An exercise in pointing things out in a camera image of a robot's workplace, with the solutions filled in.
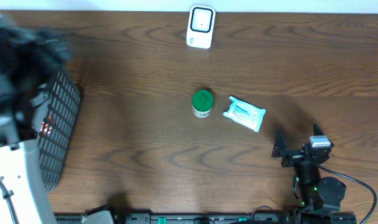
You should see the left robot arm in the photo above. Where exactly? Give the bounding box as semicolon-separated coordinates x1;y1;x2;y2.
0;14;81;223

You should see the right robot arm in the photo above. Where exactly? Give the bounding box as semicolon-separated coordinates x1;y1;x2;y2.
272;125;346;214

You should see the grey plastic basket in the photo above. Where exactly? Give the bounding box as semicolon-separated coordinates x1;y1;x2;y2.
31;68;81;192

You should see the teal wet wipes pack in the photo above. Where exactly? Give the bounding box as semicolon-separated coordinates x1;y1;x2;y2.
223;96;266;133

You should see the white barcode scanner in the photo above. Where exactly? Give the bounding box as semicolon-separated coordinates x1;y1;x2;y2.
186;6;216;49

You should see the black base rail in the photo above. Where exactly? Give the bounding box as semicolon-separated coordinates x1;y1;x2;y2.
55;210;356;224

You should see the green lid white jar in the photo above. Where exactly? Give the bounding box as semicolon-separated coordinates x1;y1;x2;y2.
192;90;214;118

